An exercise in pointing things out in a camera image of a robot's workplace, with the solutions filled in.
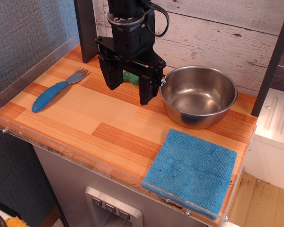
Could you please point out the clear acrylic table guard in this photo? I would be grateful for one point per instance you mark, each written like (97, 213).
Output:
(109, 131)

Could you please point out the white toy sink unit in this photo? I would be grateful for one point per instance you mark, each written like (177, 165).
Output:
(265, 157)

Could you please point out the silver dispenser button panel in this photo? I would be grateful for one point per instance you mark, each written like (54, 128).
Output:
(107, 211)

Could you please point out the dark grey right post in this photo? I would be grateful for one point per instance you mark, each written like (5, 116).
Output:
(270, 72)

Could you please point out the yellow object bottom left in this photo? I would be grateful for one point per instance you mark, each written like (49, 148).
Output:
(15, 222)

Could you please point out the grey toy fridge cabinet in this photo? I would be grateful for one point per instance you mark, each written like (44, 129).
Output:
(69, 181)

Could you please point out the blue handled fork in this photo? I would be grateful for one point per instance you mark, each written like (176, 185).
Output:
(45, 98)

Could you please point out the blue microfiber cloth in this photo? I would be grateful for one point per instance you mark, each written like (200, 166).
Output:
(192, 172)

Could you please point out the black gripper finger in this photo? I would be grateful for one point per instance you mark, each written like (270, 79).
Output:
(112, 72)
(147, 89)

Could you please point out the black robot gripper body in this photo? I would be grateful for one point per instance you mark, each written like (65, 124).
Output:
(132, 47)

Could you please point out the green toy broccoli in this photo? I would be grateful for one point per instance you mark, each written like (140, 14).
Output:
(129, 77)

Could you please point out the stainless steel bowl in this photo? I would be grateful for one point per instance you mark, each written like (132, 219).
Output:
(198, 97)

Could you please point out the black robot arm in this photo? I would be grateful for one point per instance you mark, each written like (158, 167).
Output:
(130, 13)

